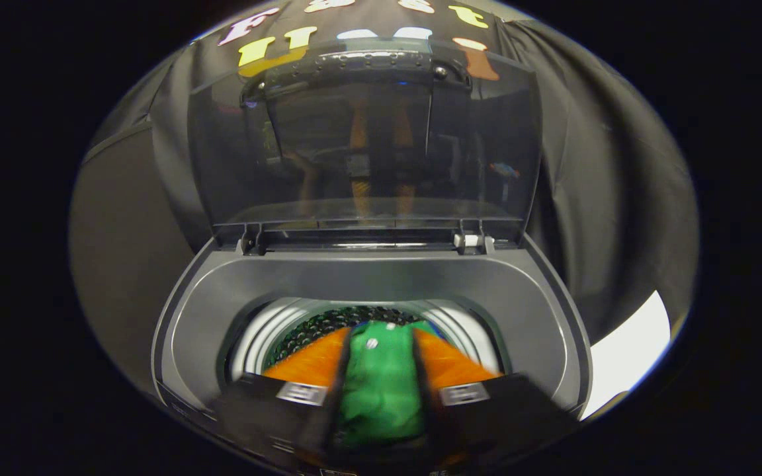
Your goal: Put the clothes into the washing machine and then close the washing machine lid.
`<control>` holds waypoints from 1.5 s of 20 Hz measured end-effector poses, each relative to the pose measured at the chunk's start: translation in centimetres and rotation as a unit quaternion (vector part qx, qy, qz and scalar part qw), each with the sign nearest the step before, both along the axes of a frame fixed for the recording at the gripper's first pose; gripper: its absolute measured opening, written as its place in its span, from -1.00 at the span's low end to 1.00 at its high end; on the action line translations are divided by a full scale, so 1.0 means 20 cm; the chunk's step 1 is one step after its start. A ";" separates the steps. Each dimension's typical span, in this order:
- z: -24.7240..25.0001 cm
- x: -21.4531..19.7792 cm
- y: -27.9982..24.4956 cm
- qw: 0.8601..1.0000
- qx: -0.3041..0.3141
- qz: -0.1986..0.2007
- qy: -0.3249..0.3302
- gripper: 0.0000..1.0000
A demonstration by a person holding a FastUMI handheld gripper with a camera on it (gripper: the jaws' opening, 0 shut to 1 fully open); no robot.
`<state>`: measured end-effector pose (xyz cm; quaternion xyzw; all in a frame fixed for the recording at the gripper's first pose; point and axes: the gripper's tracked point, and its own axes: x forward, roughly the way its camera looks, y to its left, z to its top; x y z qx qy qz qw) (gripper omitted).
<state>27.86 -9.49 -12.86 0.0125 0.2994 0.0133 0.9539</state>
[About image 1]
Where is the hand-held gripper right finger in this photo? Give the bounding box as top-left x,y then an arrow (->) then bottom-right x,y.
411,327 -> 578,465

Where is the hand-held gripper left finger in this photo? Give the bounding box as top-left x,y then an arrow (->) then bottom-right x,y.
219,327 -> 355,465

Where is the green garment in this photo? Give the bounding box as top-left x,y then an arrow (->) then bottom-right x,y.
336,321 -> 446,452

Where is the grey top-loading washing machine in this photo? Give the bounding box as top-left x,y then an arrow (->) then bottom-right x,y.
151,231 -> 593,476

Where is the dark transparent washing machine lid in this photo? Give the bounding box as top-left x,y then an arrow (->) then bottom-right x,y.
188,38 -> 544,256

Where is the white flat board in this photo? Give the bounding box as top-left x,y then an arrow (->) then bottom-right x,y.
579,291 -> 672,421

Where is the black backdrop cloth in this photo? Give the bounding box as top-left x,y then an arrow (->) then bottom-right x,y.
80,0 -> 700,344

